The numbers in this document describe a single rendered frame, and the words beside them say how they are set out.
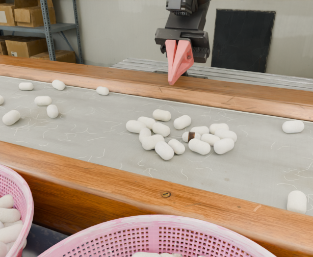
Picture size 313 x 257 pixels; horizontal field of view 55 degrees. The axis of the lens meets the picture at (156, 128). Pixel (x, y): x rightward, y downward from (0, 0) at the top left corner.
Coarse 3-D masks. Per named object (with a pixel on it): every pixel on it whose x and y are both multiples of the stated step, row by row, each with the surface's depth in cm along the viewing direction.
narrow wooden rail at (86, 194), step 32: (0, 160) 41; (32, 160) 41; (64, 160) 41; (32, 192) 40; (64, 192) 37; (96, 192) 35; (128, 192) 35; (160, 192) 35; (192, 192) 35; (64, 224) 40; (96, 224) 37; (224, 224) 30; (256, 224) 30; (288, 224) 30; (288, 256) 29
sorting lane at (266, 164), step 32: (32, 96) 69; (64, 96) 69; (96, 96) 69; (128, 96) 69; (0, 128) 55; (32, 128) 55; (64, 128) 55; (96, 128) 55; (256, 128) 55; (96, 160) 45; (128, 160) 45; (160, 160) 45; (192, 160) 45; (224, 160) 45; (256, 160) 45; (288, 160) 45; (224, 192) 39; (256, 192) 39; (288, 192) 39
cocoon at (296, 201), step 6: (294, 192) 36; (300, 192) 36; (288, 198) 36; (294, 198) 35; (300, 198) 35; (288, 204) 35; (294, 204) 34; (300, 204) 34; (288, 210) 35; (294, 210) 34; (300, 210) 34
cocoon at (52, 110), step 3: (51, 105) 59; (54, 105) 60; (48, 108) 58; (51, 108) 58; (54, 108) 58; (57, 108) 60; (48, 111) 58; (51, 111) 57; (54, 111) 58; (57, 111) 58; (48, 114) 58; (51, 114) 57; (54, 114) 58; (57, 114) 58; (51, 117) 58; (54, 117) 58
